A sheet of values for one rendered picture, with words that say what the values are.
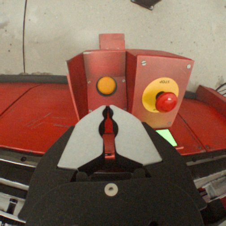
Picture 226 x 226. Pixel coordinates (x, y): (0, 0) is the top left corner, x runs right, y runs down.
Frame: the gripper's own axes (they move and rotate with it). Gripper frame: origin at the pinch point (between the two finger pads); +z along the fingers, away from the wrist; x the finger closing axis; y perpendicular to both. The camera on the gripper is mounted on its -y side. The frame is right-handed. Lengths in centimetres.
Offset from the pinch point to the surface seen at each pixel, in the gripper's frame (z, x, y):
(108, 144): 3.1, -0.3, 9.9
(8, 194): -4.3, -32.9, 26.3
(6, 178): -1.6, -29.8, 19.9
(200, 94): 79, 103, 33
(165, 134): 4.4, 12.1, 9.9
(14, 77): 80, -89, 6
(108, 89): 10.6, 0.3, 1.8
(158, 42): 83, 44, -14
